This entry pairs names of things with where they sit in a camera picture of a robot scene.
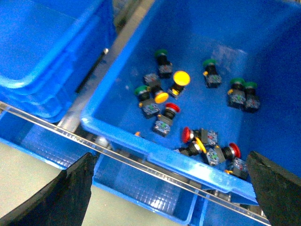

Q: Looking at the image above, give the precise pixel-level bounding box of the large yellow mushroom button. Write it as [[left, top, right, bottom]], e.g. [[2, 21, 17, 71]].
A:
[[167, 71, 190, 99]]

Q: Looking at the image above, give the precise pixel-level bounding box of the aluminium shelf rail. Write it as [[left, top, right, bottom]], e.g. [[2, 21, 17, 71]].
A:
[[0, 102, 270, 226]]

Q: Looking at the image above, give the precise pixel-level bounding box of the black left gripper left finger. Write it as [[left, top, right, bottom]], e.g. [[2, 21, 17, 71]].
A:
[[0, 152, 96, 226]]

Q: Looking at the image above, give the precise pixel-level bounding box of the blue bin with buttons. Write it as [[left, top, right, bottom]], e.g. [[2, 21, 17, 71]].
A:
[[80, 0, 301, 203]]

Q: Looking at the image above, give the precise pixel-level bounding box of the lower blue bin right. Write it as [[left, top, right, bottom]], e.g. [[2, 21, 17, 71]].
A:
[[93, 155, 261, 226]]

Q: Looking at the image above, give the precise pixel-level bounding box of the red mushroom button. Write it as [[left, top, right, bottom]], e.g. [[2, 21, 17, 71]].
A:
[[182, 127, 218, 146], [152, 102, 181, 137], [222, 143, 249, 180]]

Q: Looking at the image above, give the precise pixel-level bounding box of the lower blue bin left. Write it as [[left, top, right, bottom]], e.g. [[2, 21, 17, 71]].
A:
[[0, 112, 99, 170]]

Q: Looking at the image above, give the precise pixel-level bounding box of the empty blue target bin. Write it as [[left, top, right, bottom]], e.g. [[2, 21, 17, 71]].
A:
[[0, 0, 116, 122]]

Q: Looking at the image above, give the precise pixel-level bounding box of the small yellow mushroom button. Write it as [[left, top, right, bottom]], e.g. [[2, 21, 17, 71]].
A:
[[143, 73, 170, 104]]

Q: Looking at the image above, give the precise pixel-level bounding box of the red mushroom button lower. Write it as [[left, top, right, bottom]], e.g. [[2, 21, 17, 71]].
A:
[[152, 102, 181, 137]]

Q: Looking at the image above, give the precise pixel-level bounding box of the green push button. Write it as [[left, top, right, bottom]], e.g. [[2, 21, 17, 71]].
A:
[[227, 78, 246, 109], [203, 59, 222, 88], [244, 81, 261, 113], [134, 85, 160, 119], [154, 49, 173, 79]]

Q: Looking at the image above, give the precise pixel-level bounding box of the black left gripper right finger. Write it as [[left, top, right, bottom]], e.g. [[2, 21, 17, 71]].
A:
[[246, 151, 301, 226]]

